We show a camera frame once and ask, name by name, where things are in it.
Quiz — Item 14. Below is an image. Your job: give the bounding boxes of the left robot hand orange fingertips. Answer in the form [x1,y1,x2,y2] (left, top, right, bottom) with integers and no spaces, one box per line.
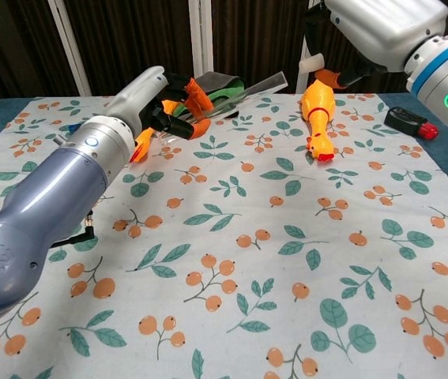
[107,66,213,141]

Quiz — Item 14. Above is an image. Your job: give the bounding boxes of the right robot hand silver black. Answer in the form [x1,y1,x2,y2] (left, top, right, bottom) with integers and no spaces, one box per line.
[298,0,448,90]

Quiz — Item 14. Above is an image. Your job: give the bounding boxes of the small white cylinder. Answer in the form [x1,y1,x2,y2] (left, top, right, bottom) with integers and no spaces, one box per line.
[299,54,326,74]

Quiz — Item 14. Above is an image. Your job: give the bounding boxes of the yellow rubber chicken toy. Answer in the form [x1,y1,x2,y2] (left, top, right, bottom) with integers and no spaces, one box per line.
[299,78,336,163]
[128,100,187,163]

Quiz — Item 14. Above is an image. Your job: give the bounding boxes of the dark pleated curtain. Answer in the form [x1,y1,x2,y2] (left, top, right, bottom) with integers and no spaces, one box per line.
[0,0,448,102]

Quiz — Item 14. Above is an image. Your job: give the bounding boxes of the grey and green cloth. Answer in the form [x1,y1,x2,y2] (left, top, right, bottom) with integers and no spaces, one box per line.
[179,71,247,119]

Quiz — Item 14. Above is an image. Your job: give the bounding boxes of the black device with red cap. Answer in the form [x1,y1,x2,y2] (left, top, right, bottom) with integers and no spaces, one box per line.
[383,105,441,140]

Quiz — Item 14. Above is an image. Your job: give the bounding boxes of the floral print tablecloth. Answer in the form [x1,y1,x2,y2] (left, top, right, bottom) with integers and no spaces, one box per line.
[0,93,448,379]

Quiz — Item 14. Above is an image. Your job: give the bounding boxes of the black plastic object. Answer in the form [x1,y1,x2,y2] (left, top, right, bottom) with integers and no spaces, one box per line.
[49,215,99,249]

